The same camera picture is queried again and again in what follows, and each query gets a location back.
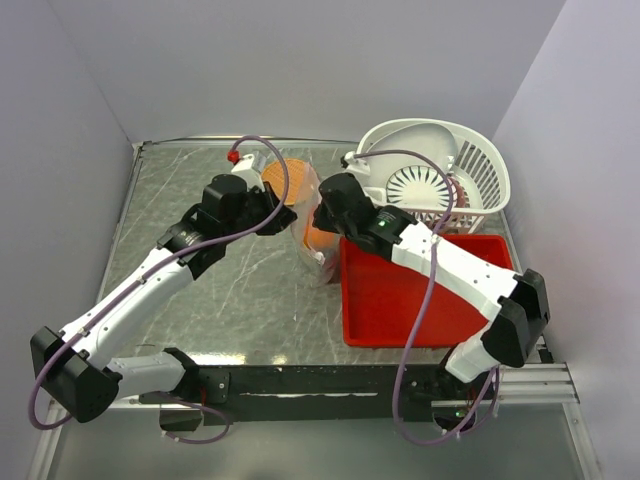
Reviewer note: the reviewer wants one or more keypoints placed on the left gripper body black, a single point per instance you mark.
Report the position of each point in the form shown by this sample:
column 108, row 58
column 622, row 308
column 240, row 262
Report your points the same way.
column 258, row 207

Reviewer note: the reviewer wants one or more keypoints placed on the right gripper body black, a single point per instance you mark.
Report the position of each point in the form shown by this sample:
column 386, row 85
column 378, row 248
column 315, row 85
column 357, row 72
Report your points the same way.
column 324, row 221

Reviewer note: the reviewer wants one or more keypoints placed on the dark red plate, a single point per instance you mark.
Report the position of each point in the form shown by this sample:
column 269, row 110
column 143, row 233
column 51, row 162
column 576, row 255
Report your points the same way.
column 461, row 197

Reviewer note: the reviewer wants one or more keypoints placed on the red plastic tray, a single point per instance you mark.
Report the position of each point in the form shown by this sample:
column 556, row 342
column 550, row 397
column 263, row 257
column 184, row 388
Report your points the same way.
column 380, row 302

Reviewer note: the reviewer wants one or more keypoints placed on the white plastic dish rack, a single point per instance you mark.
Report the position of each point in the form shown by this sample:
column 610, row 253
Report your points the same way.
column 478, row 166

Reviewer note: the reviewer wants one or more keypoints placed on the blue striped white plate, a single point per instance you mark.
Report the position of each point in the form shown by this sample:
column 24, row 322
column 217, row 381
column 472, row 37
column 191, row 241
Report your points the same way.
column 419, row 186

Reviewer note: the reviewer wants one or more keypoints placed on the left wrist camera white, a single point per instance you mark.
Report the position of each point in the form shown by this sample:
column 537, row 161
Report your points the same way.
column 250, row 168

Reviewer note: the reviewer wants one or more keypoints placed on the clear zip top bag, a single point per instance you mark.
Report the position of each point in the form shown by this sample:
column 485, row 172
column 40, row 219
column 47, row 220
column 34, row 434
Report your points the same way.
column 320, row 267

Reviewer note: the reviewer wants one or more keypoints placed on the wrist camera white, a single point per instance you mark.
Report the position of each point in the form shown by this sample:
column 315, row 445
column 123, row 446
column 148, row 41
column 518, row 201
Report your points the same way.
column 250, row 168
column 359, row 168

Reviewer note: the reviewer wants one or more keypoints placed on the aluminium frame rail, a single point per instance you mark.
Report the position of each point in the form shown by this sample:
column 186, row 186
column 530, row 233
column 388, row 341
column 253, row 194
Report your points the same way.
column 537, row 384

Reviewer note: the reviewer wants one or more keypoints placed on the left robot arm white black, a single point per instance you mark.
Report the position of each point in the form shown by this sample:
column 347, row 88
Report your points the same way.
column 78, row 366

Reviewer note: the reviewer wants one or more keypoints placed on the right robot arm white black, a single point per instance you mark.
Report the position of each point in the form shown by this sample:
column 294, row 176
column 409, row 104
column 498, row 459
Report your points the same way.
column 515, row 306

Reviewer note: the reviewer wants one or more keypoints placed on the orange fruit toy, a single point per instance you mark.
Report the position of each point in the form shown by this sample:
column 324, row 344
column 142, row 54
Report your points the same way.
column 318, row 240

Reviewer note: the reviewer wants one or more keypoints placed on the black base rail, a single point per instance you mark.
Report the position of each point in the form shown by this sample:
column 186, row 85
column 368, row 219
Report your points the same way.
column 325, row 392

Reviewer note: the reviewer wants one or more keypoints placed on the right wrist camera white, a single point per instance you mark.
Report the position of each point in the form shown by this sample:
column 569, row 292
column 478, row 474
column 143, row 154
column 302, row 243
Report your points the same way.
column 359, row 168

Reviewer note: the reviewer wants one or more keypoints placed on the white oval plate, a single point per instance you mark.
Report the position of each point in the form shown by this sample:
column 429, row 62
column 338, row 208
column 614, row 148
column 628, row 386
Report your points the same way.
column 429, row 139

